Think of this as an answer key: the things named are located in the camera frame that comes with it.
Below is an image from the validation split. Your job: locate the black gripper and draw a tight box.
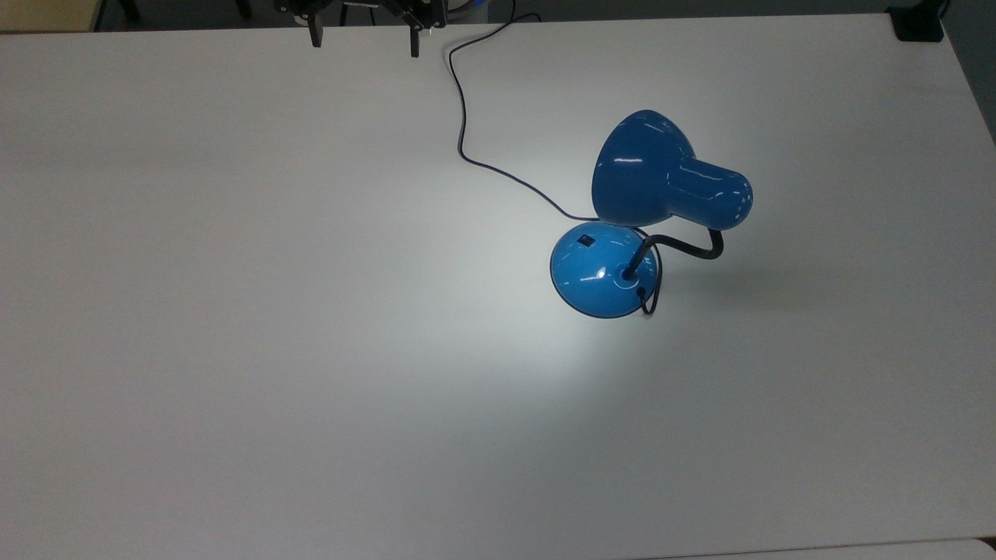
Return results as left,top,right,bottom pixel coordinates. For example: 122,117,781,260
274,0,448,58

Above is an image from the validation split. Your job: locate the blue gooseneck desk lamp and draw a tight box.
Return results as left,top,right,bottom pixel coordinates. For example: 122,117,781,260
549,109,754,320

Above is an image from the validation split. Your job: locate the beige wooden board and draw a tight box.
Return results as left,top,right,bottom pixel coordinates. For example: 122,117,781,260
0,0,103,33

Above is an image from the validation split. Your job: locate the black table corner clamp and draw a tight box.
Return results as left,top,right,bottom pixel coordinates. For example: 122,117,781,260
887,4,946,42

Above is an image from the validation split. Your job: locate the black lamp power cable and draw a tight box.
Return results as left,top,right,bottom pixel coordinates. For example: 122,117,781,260
446,12,663,317

